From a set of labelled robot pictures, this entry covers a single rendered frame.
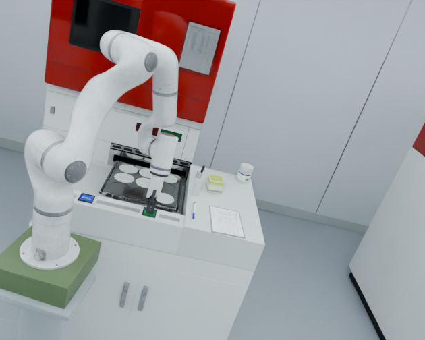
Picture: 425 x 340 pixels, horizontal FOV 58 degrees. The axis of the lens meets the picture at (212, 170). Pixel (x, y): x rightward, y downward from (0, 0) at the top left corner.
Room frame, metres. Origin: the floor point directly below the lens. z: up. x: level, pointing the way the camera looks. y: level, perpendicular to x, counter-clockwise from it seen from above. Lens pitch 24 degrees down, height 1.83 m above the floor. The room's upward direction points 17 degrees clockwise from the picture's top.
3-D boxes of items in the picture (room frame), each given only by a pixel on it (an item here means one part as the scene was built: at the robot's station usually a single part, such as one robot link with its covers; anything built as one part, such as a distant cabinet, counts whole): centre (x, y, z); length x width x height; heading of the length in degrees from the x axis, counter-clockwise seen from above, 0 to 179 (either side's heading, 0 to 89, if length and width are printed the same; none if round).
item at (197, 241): (1.66, -0.09, 0.89); 0.62 x 0.35 x 0.14; 7
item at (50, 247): (1.03, 0.46, 1.00); 0.19 x 0.19 x 0.18
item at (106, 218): (1.34, 0.32, 0.89); 0.55 x 0.09 x 0.14; 97
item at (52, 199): (1.05, 0.49, 1.21); 0.19 x 0.12 x 0.24; 55
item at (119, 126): (1.91, 0.53, 1.02); 0.81 x 0.03 x 0.40; 97
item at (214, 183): (1.73, -0.03, 1.00); 0.07 x 0.07 x 0.07; 16
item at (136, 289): (1.62, 0.21, 0.41); 0.96 x 0.64 x 0.82; 97
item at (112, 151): (1.92, 0.35, 0.89); 0.44 x 0.02 x 0.10; 97
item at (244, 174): (1.94, -0.18, 1.01); 0.07 x 0.07 x 0.10
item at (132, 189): (1.71, 0.31, 0.90); 0.34 x 0.34 x 0.01; 7
